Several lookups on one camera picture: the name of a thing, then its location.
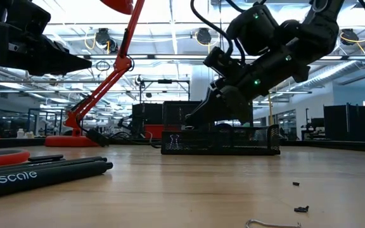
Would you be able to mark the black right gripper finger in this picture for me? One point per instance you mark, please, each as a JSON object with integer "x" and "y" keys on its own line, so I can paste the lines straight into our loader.
{"x": 209, "y": 112}
{"x": 239, "y": 104}

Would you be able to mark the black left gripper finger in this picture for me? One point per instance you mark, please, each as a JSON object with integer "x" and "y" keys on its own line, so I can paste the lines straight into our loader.
{"x": 59, "y": 61}

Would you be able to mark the black binder clip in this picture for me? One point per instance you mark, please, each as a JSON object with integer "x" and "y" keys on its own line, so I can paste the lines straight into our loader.
{"x": 174, "y": 136}

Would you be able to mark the black pen white print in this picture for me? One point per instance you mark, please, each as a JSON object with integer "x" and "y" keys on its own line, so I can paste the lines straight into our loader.
{"x": 44, "y": 157}
{"x": 43, "y": 177}
{"x": 59, "y": 163}

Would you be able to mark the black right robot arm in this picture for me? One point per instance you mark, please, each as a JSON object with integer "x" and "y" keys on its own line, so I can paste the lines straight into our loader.
{"x": 309, "y": 35}

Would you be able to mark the black mesh desk organizer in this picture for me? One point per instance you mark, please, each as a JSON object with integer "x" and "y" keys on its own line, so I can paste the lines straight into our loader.
{"x": 220, "y": 145}

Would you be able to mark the red box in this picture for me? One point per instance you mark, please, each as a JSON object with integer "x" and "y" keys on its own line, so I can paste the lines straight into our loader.
{"x": 153, "y": 131}

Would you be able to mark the black cabinet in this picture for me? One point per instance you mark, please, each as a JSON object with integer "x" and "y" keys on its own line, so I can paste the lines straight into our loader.
{"x": 146, "y": 114}

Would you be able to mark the red desk lamp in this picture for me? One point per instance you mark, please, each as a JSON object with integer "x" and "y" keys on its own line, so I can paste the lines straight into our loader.
{"x": 71, "y": 141}

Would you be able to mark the white bottle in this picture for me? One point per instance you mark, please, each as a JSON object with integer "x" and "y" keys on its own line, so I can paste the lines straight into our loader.
{"x": 20, "y": 133}

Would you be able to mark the wooden workbench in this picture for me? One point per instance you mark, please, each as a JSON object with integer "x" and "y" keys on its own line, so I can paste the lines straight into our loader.
{"x": 11, "y": 143}

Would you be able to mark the black partition panels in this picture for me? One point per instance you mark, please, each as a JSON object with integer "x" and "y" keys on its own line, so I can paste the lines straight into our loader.
{"x": 353, "y": 123}

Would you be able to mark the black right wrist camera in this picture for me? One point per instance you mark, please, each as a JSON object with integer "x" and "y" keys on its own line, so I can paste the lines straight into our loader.
{"x": 222, "y": 61}

